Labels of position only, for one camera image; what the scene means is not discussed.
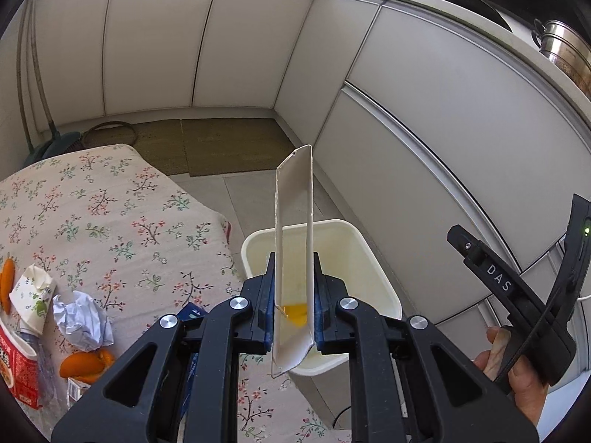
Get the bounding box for broom with wooden handle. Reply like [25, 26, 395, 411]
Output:
[27, 0, 83, 158]

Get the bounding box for blue white small box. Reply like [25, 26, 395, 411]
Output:
[177, 302, 207, 417]

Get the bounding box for steel pot on counter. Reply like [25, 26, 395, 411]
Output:
[532, 19, 591, 99]

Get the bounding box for red instant noodle cup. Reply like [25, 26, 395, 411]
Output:
[0, 322, 41, 410]

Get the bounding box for white kitchen cabinets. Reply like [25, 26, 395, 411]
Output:
[27, 0, 591, 379]

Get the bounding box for orange peel piece on table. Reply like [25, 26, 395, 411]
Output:
[0, 258, 15, 315]

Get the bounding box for yellow snack wrapper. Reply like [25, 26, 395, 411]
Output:
[283, 303, 308, 328]

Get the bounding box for crumpled white paper ball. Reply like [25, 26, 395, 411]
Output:
[52, 290, 114, 352]

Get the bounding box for floral tablecloth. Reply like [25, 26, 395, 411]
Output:
[1, 145, 351, 442]

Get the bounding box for person's right hand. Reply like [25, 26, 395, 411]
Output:
[474, 327, 549, 425]

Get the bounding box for white floral paper wrapper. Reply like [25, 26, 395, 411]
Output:
[9, 264, 56, 337]

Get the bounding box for green dustpan with handle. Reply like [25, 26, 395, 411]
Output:
[15, 0, 78, 167]

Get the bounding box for white plastic trash bin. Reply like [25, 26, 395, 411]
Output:
[240, 218, 404, 430]

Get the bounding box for round wire rack on floor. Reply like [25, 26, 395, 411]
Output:
[82, 121, 138, 148]

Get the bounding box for orange peel pieces near cup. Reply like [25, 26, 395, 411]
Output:
[59, 348, 115, 385]

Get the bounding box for black camera cable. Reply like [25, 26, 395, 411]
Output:
[493, 280, 583, 384]

